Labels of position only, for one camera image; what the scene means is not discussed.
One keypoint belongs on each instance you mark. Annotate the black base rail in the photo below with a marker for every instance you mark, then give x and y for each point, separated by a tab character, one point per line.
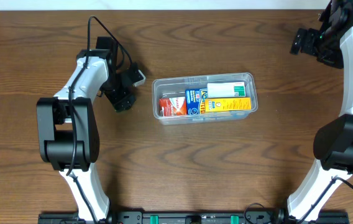
252	216

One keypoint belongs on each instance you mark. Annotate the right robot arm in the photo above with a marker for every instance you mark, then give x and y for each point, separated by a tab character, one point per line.
332	148

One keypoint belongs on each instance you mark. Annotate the yellow medicine box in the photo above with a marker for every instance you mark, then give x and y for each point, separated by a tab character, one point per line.
227	104

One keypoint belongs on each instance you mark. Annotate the clear plastic container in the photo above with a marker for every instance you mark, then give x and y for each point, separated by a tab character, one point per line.
176	87

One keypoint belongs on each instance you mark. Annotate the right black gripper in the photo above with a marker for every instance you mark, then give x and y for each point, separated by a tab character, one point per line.
302	42

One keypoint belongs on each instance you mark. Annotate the red medicine box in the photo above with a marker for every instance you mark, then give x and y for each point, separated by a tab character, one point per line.
175	106

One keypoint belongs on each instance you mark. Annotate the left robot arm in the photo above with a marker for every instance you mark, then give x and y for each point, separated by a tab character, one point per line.
68	133

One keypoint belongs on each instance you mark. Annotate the white Panadol box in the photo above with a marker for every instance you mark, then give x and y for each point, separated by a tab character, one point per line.
226	90

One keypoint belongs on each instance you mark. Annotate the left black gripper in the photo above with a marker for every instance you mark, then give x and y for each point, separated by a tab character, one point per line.
119	105

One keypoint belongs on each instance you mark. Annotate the blue Kool Fever box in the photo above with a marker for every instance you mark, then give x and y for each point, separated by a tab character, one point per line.
195	100

